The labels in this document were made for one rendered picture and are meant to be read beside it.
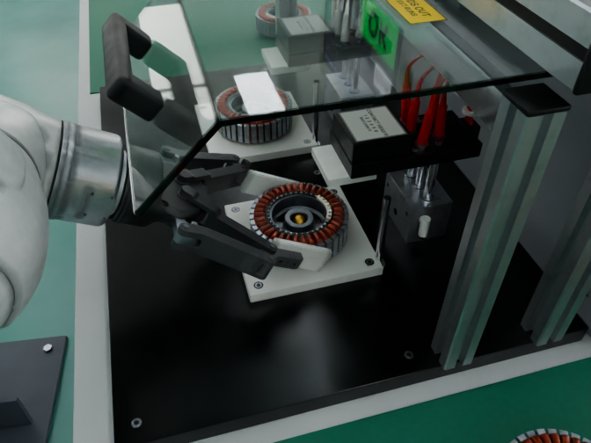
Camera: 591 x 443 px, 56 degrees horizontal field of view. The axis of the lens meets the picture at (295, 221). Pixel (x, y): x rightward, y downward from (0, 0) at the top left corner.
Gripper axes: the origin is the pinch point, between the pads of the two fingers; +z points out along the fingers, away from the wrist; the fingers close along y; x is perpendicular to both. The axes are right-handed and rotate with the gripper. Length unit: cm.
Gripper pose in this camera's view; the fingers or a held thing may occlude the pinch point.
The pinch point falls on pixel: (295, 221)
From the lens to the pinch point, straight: 63.1
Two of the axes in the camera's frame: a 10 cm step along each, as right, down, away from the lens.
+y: 2.8, 6.5, -7.0
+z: 8.5, 1.8, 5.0
